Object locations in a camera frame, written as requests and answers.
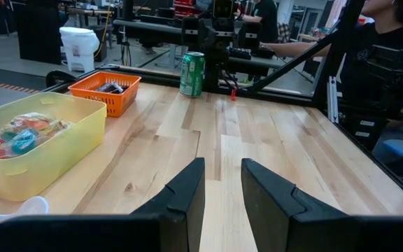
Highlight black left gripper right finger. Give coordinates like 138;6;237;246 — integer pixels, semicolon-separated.
241;157;357;252

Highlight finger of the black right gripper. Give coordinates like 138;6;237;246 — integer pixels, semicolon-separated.
216;21;236;50
198;19;217;48

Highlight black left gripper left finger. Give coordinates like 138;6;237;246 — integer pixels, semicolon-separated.
130;157;206;252

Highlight dark brown chocolate bar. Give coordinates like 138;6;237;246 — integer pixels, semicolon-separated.
94;81;125;95

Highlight backlit black keyboard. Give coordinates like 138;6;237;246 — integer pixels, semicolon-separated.
227;46;254;61

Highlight person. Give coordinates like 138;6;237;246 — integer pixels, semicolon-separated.
260;0;403;165
235;0;280;45

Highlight green soda can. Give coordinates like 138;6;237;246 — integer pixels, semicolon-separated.
179;51;206;98

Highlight grey desk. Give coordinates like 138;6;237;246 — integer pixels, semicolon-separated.
113;19;286;70

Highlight orange plastic basket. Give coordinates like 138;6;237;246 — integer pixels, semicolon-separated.
67;71;143;118

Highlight black drawer cabinet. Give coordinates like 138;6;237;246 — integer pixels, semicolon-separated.
337;104;391;152

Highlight white plastic container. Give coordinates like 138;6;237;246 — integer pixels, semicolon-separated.
59;27;101;74

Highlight yellow plastic bin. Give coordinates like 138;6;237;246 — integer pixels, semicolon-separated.
0;91;108;202

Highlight clear plastic bin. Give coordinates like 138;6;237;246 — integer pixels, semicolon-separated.
0;195;50;252

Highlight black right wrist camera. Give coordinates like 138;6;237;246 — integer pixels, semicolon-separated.
212;0;235;20

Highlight black floor cables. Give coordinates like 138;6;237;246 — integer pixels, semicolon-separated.
119;38;134;67

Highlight black upright frame post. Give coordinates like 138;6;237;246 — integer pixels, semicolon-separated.
250;0;367;106

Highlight silver aluminium post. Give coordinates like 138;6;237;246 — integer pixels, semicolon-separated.
326;76;339;124

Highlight black pedestal cabinet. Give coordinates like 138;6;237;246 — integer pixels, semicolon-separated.
12;0;63;66

